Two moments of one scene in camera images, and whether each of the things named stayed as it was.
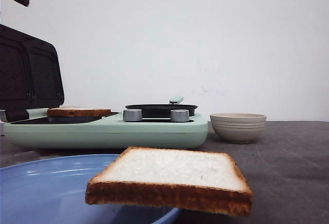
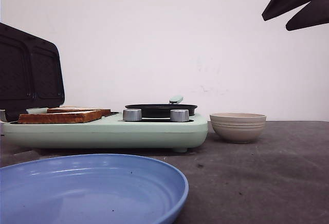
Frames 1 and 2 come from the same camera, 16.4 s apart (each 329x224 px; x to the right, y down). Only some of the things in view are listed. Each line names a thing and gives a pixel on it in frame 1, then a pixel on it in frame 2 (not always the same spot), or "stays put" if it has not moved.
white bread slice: [191, 181] to [60, 118]
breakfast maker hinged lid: [31, 74] stays put
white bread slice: [76, 111] stays put
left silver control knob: [132, 115] stays put
